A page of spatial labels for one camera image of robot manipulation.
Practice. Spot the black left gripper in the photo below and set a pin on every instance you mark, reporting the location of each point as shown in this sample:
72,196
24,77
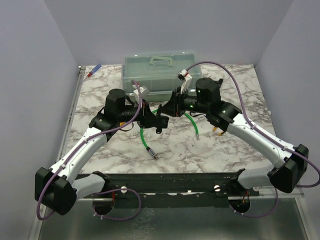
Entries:
147,118

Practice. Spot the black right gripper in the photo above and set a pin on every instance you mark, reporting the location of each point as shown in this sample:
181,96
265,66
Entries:
173,107

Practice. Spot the black head key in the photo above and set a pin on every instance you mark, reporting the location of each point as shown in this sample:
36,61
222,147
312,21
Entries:
158,130

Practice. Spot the green cable lock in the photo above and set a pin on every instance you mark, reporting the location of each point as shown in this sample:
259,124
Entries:
187,115

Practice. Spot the black padlock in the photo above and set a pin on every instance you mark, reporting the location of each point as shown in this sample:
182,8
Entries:
161,120

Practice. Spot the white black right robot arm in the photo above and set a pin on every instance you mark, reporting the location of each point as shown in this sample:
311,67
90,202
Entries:
288,162

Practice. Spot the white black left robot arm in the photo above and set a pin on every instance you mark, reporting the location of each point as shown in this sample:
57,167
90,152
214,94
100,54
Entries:
58,187

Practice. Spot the translucent green plastic toolbox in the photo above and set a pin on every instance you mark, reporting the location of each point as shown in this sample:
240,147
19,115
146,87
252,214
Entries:
156,71

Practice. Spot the blue red screwdriver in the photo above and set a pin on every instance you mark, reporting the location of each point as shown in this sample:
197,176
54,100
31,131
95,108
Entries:
95,69

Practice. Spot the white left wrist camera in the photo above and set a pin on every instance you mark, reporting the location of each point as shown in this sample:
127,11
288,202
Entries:
144,91

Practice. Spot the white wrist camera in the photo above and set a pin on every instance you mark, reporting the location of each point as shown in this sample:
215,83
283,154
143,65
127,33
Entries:
144,91
186,79

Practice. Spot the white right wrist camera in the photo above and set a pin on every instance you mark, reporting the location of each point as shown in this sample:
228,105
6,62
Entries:
186,79

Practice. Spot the yellow handled needle-nose pliers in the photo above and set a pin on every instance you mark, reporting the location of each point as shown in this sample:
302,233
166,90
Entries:
217,131

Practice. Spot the black T-handle tool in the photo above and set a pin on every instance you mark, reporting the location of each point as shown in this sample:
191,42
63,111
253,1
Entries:
220,81

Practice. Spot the black metal base rail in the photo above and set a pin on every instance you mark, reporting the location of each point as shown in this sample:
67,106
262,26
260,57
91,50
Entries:
174,190

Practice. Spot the left side aluminium rail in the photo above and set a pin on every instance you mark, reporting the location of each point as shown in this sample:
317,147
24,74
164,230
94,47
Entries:
67,129

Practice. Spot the aluminium extrusion rail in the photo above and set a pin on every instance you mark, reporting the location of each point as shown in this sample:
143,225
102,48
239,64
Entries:
282,193

